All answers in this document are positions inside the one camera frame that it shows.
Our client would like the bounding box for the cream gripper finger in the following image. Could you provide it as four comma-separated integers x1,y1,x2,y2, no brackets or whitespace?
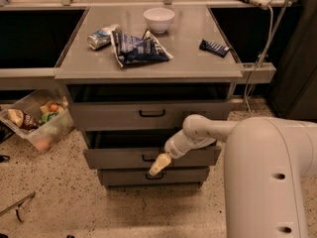
149,153,171,176

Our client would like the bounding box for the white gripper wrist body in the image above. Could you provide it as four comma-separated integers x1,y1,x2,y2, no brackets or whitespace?
164,130,197,159

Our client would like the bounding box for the grey drawer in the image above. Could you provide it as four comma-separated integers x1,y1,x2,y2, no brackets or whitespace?
97,167,210,186
83,127,221,170
67,82,232,131

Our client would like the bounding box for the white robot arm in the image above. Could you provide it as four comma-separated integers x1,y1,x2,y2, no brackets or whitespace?
150,115,317,238

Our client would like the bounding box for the grey top drawer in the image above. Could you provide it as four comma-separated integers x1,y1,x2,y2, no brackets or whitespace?
67,82,232,131

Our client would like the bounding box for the grey bottom drawer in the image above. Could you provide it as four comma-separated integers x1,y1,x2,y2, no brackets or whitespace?
97,167,210,186

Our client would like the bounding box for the dark blue snack bar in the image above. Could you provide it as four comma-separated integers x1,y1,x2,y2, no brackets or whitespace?
199,40,230,58

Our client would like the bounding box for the blue chip bag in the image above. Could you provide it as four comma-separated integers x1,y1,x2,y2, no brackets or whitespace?
111,30,173,67

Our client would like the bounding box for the orange fruit in bin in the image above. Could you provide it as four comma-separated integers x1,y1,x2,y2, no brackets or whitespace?
50,103,58,112

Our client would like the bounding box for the dark cabinet on right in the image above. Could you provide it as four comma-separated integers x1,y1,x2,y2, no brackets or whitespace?
268,0,317,121

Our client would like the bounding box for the green packet in bin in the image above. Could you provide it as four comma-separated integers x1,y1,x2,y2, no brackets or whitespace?
42,112,58,123

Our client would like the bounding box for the white ceramic bowl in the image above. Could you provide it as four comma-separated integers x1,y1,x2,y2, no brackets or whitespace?
144,8,174,34

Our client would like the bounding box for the clear plastic storage bin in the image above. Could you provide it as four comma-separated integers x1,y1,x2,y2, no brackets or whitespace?
0,89,73,152

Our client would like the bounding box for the crushed silver soda can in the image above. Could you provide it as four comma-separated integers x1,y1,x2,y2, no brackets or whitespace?
87,24,121,50

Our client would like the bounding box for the brown snack bag in bin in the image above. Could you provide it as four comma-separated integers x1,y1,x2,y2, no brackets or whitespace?
8,109,39,131

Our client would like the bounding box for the grey drawer cabinet frame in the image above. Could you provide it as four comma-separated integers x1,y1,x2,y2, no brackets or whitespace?
55,5,243,186

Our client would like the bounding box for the white power cable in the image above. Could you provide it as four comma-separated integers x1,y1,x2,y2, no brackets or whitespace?
243,4,275,114

